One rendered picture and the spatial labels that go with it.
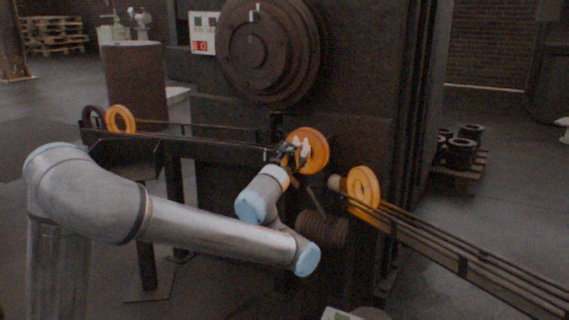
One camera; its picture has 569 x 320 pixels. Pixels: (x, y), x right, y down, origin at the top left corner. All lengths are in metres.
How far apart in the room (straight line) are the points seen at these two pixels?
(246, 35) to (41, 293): 1.05
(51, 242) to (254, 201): 0.47
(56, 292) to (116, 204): 0.27
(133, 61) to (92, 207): 3.67
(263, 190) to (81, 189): 0.51
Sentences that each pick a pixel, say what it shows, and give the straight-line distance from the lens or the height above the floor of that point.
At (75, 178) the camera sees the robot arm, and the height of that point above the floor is 1.01.
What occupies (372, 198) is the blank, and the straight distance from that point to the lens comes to 1.33.
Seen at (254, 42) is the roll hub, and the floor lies 1.15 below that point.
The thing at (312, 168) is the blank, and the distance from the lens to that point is 1.36.
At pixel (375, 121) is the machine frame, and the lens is 1.60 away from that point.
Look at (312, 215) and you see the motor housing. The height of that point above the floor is 0.53.
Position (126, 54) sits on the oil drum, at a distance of 4.37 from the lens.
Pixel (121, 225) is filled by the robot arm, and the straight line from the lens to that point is 0.75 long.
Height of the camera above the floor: 1.28
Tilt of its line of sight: 21 degrees down
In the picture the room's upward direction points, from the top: 1 degrees clockwise
